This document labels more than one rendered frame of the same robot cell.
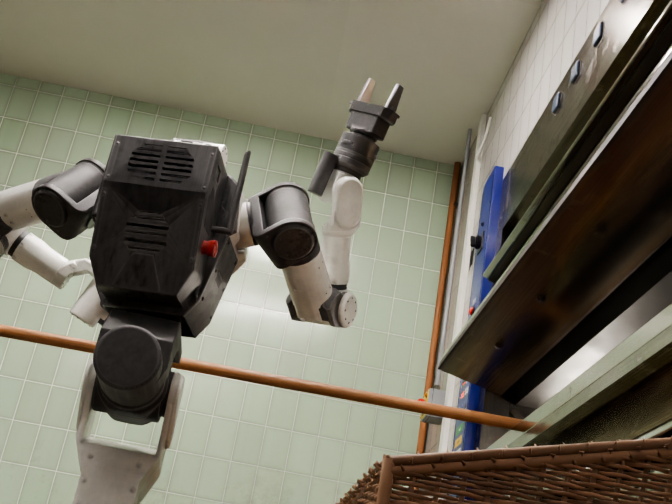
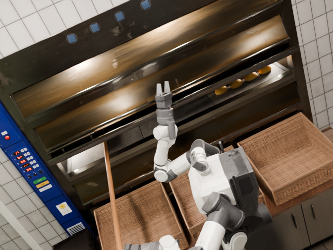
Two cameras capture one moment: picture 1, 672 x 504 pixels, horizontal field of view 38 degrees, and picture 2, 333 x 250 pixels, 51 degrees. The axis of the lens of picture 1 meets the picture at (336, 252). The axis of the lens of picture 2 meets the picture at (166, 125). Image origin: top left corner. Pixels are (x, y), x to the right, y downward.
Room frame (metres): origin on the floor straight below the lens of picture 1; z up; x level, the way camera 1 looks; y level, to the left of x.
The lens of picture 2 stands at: (1.85, 1.62, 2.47)
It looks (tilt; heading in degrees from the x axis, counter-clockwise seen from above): 30 degrees down; 271
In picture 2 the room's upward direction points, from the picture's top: 24 degrees counter-clockwise
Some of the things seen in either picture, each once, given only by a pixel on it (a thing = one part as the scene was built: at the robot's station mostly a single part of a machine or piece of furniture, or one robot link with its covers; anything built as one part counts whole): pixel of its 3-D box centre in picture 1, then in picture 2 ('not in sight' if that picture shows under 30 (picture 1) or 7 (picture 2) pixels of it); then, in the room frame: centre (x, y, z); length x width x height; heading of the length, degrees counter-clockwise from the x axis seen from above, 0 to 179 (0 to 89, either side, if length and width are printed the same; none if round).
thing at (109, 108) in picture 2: not in sight; (163, 82); (1.78, -0.54, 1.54); 1.79 x 0.11 x 0.19; 2
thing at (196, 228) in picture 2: not in sight; (214, 191); (1.76, -0.27, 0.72); 0.56 x 0.49 x 0.28; 2
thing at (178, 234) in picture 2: not in sight; (138, 227); (2.35, -0.25, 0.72); 0.56 x 0.49 x 0.28; 3
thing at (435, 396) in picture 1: (434, 406); not in sight; (3.28, -0.43, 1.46); 0.10 x 0.07 x 0.10; 2
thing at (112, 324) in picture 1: (136, 362); (243, 220); (1.71, 0.32, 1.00); 0.28 x 0.13 x 0.18; 4
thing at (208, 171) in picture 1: (167, 236); (225, 188); (1.73, 0.33, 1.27); 0.34 x 0.30 x 0.36; 83
